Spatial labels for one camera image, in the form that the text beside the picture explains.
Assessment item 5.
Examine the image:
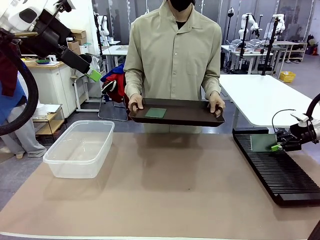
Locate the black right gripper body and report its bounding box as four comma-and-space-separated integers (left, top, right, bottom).
289, 122, 313, 151

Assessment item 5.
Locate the person's left hand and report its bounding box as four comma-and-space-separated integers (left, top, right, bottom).
207, 92, 226, 118

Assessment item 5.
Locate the person's right forearm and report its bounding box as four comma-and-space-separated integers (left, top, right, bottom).
124, 71, 143, 98

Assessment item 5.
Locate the person's beige shirt torso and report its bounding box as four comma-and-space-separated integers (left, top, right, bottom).
123, 0, 223, 135

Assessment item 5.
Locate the black cap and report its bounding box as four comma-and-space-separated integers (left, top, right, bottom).
79, 53, 93, 65

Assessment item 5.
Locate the black face mask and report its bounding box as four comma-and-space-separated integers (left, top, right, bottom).
170, 0, 195, 12

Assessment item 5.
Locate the large white table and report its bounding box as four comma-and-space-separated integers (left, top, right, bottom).
218, 74, 320, 136

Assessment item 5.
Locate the person's right hand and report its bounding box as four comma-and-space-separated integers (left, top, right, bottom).
128, 94, 144, 113

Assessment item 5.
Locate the clear plastic storage box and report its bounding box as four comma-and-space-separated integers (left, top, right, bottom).
42, 119, 116, 179

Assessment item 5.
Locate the white hanging garment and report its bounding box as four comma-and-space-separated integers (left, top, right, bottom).
72, 55, 101, 85

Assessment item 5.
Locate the yellow plastic crate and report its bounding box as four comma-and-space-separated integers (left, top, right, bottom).
279, 71, 297, 83

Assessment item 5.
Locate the small wooden shelf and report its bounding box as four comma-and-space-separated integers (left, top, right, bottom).
32, 103, 66, 145

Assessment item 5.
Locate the red and blue clothes pile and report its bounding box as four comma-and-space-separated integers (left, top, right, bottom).
100, 63, 128, 120

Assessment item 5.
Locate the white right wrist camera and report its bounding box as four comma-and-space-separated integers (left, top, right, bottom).
290, 112, 310, 123

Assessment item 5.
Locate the black tripod lamp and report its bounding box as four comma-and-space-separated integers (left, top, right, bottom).
226, 6, 235, 43

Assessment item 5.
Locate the green PCB board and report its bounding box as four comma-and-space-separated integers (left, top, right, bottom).
250, 134, 278, 153
144, 107, 168, 119

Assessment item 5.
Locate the black pole stand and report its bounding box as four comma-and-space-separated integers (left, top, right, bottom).
261, 14, 281, 76

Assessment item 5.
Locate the dark brown serving tray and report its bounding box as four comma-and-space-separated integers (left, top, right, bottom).
128, 97, 226, 128

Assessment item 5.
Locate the person's left forearm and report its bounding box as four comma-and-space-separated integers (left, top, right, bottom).
201, 74, 222, 98

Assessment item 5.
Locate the thin black camera cable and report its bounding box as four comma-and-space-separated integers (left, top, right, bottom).
271, 109, 297, 134

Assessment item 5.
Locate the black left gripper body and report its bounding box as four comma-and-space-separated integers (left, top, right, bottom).
18, 9, 76, 58

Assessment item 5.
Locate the wooden background shelving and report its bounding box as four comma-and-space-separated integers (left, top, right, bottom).
273, 40, 308, 63

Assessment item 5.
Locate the black slotted PCB rack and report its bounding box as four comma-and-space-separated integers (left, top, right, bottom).
232, 127, 320, 207

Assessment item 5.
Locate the white background table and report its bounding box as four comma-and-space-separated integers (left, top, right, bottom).
221, 44, 275, 75
101, 44, 130, 73

